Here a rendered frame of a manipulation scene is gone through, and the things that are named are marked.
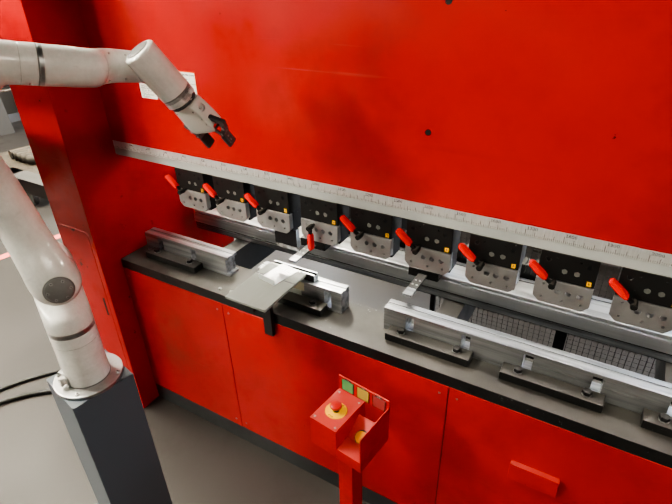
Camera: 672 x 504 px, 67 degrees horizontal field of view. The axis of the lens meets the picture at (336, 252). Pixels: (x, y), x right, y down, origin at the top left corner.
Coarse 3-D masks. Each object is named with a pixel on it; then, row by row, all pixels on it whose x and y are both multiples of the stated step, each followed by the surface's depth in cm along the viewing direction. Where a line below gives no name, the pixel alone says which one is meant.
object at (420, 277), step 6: (414, 270) 193; (420, 270) 192; (420, 276) 191; (426, 276) 191; (432, 276) 190; (438, 276) 189; (414, 282) 187; (420, 282) 187; (408, 288) 184; (414, 288) 184; (402, 294) 182; (408, 294) 181
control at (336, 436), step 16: (352, 400) 168; (384, 400) 161; (320, 416) 163; (352, 416) 163; (384, 416) 160; (320, 432) 163; (336, 432) 158; (352, 432) 165; (368, 432) 154; (384, 432) 164; (336, 448) 161; (352, 448) 161; (368, 448) 157; (352, 464) 159
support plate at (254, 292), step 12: (252, 276) 195; (300, 276) 194; (240, 288) 188; (252, 288) 188; (264, 288) 187; (276, 288) 187; (288, 288) 187; (240, 300) 181; (252, 300) 181; (264, 300) 181; (276, 300) 181; (264, 312) 176
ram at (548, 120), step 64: (128, 0) 176; (192, 0) 162; (256, 0) 150; (320, 0) 140; (384, 0) 132; (448, 0) 124; (512, 0) 117; (576, 0) 111; (640, 0) 105; (192, 64) 174; (256, 64) 161; (320, 64) 149; (384, 64) 139; (448, 64) 131; (512, 64) 123; (576, 64) 116; (640, 64) 110; (128, 128) 206; (256, 128) 172; (320, 128) 159; (384, 128) 148; (448, 128) 138; (512, 128) 130; (576, 128) 122; (640, 128) 115; (320, 192) 171; (384, 192) 158; (448, 192) 147; (512, 192) 137; (576, 192) 129; (640, 192) 121
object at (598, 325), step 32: (224, 224) 245; (256, 224) 236; (320, 256) 223; (352, 256) 213; (448, 288) 195; (480, 288) 188; (544, 320) 181; (576, 320) 174; (608, 320) 169; (640, 352) 168
